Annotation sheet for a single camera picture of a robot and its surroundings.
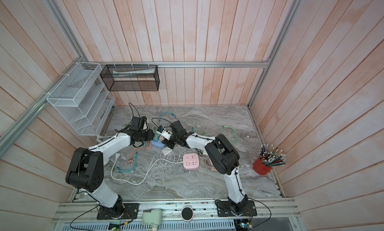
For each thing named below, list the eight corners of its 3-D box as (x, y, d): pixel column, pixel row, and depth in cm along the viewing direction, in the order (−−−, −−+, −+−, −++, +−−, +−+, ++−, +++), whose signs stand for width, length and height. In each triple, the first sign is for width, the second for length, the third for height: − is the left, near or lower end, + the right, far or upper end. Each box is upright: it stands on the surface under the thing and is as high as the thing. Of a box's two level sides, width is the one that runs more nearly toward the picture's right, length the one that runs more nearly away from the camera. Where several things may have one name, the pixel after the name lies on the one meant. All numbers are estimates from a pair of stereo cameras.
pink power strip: (183, 169, 89) (182, 167, 87) (183, 155, 95) (183, 153, 93) (199, 169, 89) (199, 167, 87) (198, 155, 95) (199, 153, 93)
